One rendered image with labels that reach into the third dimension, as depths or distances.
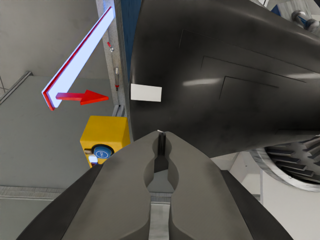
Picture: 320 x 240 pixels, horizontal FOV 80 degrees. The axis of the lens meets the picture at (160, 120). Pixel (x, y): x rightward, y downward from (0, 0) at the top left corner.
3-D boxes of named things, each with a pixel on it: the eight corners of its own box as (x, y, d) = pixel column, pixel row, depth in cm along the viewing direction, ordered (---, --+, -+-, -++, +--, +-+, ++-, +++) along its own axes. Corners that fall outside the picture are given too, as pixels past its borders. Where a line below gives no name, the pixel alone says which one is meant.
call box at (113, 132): (132, 148, 63) (127, 178, 55) (101, 147, 63) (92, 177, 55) (128, 112, 52) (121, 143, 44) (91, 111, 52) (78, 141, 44)
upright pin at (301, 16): (298, 21, 38) (315, 33, 34) (287, 21, 38) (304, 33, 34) (304, 10, 37) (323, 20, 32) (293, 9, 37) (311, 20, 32)
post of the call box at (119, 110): (125, 111, 66) (118, 139, 57) (116, 111, 66) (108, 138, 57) (124, 105, 64) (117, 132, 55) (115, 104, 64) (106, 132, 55)
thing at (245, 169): (261, 173, 91) (270, 195, 83) (227, 171, 91) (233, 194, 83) (278, 151, 79) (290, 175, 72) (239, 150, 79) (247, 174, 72)
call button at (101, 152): (112, 154, 49) (111, 160, 47) (96, 154, 49) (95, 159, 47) (110, 144, 46) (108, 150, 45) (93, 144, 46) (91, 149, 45)
